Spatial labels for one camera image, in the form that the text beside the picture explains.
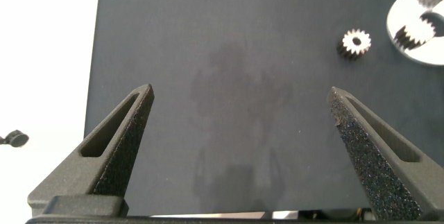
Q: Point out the dark mat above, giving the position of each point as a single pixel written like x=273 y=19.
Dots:
x=243 y=43

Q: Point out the small black knob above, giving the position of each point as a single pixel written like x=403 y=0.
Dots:
x=16 y=138

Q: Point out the large steel gear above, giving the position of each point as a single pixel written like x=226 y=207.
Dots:
x=419 y=31

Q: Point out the small steel gear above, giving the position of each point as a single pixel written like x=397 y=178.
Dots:
x=362 y=45

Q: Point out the round white plate with pins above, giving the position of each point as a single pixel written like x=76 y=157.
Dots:
x=402 y=10

